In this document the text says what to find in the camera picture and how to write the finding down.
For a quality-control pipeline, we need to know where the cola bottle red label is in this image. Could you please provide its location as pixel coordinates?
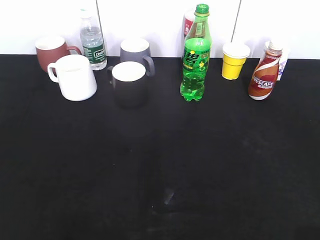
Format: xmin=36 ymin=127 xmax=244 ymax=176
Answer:
xmin=181 ymin=8 xmax=195 ymax=59

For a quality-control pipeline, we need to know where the black ceramic mug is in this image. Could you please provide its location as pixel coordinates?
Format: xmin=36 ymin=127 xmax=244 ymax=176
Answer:
xmin=106 ymin=61 xmax=148 ymax=108

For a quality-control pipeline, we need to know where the white small drink bottle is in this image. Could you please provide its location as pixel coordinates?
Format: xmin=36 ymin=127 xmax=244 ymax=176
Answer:
xmin=270 ymin=36 xmax=290 ymax=81

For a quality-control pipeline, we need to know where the yellow paper cup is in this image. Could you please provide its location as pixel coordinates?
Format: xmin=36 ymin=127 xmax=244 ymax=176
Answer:
xmin=221 ymin=42 xmax=251 ymax=80

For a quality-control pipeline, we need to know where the green Sprite bottle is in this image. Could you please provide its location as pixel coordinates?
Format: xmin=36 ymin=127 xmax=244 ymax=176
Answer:
xmin=180 ymin=3 xmax=212 ymax=102

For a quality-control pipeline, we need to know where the white ceramic mug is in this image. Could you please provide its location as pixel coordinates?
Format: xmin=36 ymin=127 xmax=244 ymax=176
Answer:
xmin=47 ymin=54 xmax=98 ymax=102

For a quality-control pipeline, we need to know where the clear water bottle green label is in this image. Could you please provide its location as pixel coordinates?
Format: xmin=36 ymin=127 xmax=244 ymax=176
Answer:
xmin=79 ymin=8 xmax=107 ymax=71

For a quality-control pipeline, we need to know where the dark red ceramic mug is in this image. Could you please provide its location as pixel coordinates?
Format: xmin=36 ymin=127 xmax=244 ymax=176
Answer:
xmin=35 ymin=35 xmax=82 ymax=73

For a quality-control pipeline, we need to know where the brown Nescafe coffee bottle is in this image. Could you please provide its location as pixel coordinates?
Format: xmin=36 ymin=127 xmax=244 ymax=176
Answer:
xmin=248 ymin=39 xmax=283 ymax=101

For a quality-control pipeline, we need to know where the grey ceramic mug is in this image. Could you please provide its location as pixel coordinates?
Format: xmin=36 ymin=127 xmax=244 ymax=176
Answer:
xmin=120 ymin=38 xmax=155 ymax=77

